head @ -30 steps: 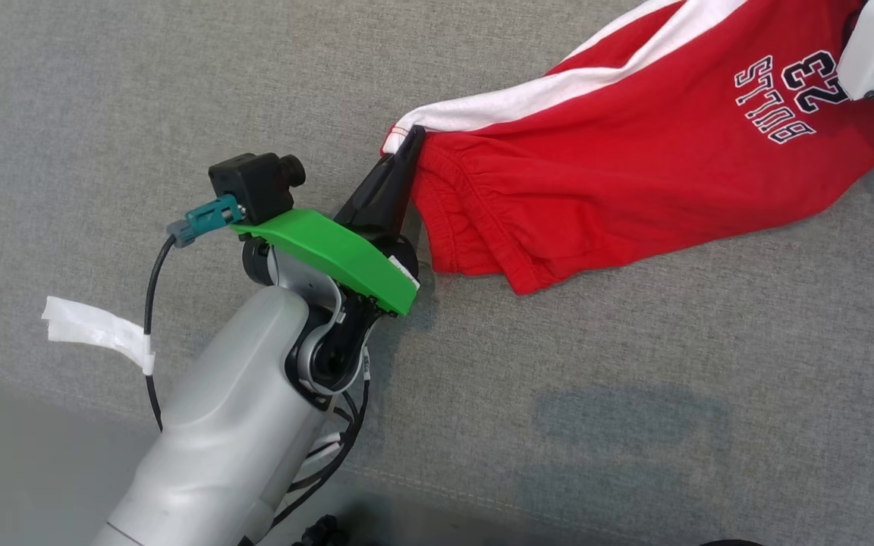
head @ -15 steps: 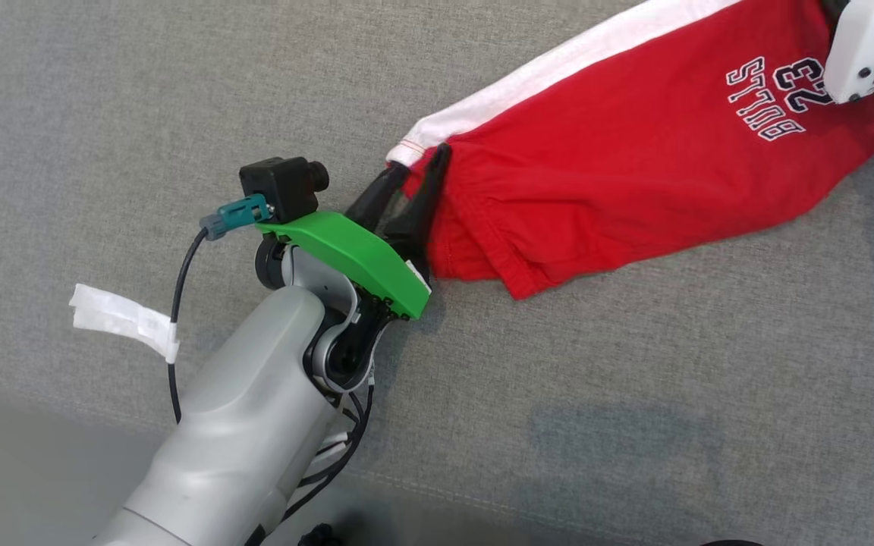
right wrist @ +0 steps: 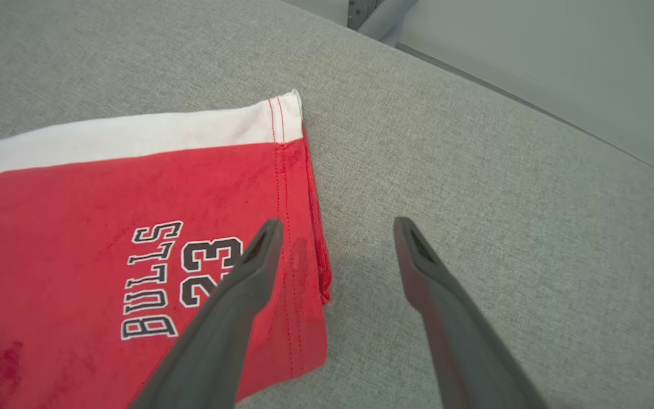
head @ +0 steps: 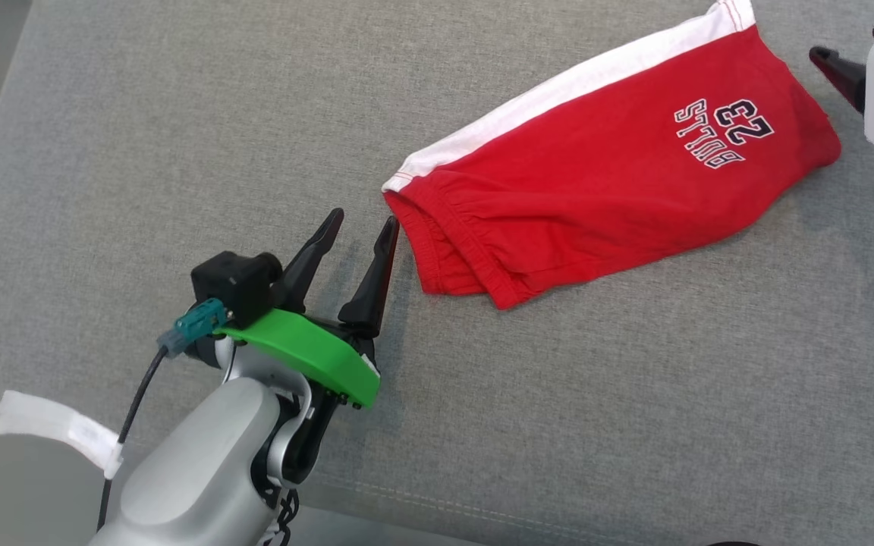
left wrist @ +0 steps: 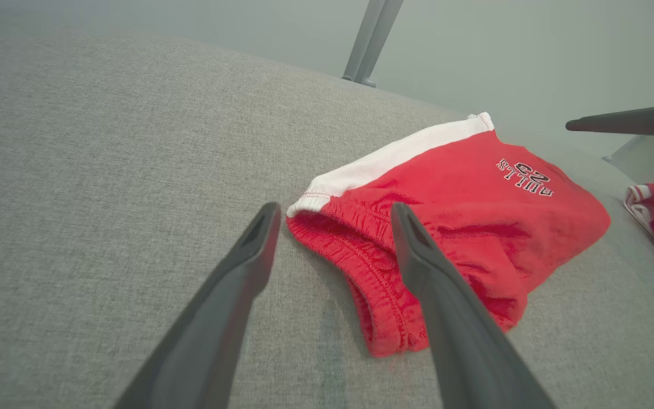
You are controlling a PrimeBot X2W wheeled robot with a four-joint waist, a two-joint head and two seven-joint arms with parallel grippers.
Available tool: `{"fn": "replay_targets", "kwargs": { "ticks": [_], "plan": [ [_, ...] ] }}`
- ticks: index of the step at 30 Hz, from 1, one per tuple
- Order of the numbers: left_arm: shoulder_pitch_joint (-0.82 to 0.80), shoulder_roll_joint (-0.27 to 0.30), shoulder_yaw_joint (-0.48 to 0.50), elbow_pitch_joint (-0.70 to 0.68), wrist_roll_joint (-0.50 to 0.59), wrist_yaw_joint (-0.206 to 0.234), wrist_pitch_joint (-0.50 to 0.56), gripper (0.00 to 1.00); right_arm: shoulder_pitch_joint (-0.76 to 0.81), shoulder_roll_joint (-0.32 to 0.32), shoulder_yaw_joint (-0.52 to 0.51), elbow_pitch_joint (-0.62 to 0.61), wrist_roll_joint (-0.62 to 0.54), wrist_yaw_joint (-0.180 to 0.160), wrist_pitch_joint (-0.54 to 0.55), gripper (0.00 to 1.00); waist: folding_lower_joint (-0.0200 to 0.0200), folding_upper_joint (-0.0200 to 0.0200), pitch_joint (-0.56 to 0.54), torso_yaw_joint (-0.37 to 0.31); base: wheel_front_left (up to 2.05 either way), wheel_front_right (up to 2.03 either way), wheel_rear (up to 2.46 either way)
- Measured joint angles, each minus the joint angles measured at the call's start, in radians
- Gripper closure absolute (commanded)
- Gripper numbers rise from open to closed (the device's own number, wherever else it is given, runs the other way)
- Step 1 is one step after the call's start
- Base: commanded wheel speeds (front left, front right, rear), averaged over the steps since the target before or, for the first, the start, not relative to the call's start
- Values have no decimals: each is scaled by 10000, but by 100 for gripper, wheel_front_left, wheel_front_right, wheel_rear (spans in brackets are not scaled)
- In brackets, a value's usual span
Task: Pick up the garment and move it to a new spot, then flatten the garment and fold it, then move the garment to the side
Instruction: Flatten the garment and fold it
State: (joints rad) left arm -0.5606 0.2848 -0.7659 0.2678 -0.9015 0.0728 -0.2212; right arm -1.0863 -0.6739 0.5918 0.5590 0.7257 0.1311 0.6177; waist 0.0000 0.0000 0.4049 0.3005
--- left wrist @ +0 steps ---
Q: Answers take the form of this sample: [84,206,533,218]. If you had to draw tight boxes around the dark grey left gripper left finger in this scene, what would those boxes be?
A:
[111,202,282,409]

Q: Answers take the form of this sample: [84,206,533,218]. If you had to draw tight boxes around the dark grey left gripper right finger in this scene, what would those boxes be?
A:
[390,202,557,409]

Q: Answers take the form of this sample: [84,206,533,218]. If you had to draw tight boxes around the red shorts with white stripe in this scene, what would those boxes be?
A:
[286,112,611,358]

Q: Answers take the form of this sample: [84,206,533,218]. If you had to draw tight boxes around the grey metal frame post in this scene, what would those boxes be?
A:
[342,0,405,88]

